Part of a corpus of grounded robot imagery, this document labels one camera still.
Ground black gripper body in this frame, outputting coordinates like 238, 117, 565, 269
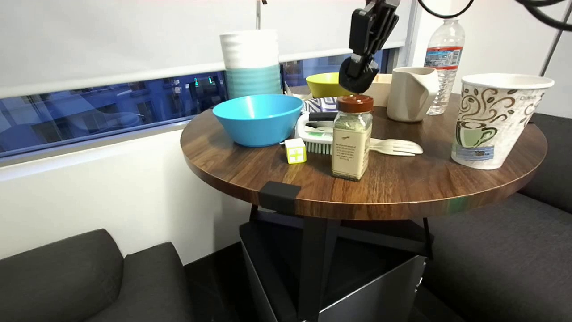
347, 0, 403, 58

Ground clear plastic water bottle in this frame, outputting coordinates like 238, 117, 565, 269
424, 17, 467, 115

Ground yellow green bowl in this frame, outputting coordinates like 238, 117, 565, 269
304, 71, 360, 99

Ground beige angular cup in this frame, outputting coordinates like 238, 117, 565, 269
385, 65, 442, 124

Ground flat black object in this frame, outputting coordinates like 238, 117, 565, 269
306, 108, 340, 124

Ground blue plastic bowl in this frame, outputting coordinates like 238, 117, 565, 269
211, 92, 306, 149

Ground printed paper coffee cup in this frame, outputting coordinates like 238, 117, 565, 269
451, 71, 556, 171

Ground light wooden box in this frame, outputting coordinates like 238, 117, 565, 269
363, 71, 396, 108

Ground spice jar with brown lid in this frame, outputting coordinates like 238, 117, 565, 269
329, 92, 376, 182

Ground small yellow green cube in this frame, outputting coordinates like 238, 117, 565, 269
283, 137, 310, 166

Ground white and teal ribbed vase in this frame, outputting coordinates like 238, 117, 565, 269
219, 26, 285, 99

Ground thin metal stand pole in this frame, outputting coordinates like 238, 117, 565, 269
539, 22, 572, 78

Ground black table base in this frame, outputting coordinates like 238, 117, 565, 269
249, 203, 437, 322

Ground dark grey sofa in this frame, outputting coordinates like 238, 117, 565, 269
0, 226, 194, 322
424, 110, 572, 322

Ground white roller blind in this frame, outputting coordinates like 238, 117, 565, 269
0, 0, 415, 99

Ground dark window pane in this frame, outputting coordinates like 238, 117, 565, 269
0, 46, 403, 160

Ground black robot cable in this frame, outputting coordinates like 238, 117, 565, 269
415, 0, 478, 21
514, 0, 572, 31

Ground blind pull cord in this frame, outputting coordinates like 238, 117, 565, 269
256, 0, 269, 30

